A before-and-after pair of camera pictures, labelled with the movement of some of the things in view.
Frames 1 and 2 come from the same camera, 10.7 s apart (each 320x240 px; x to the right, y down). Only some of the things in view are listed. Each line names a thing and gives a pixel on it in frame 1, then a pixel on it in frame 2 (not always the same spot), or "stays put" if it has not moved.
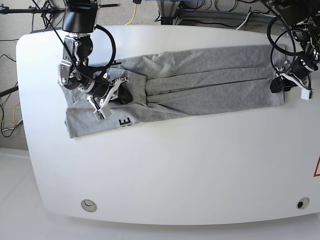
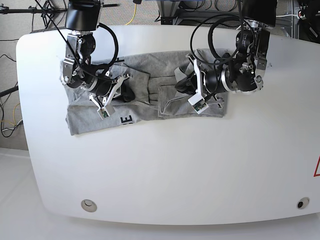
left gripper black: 304,66 to 213,80
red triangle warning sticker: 317,171 stays put
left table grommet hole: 89,205 stays put
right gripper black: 100,90 stays put
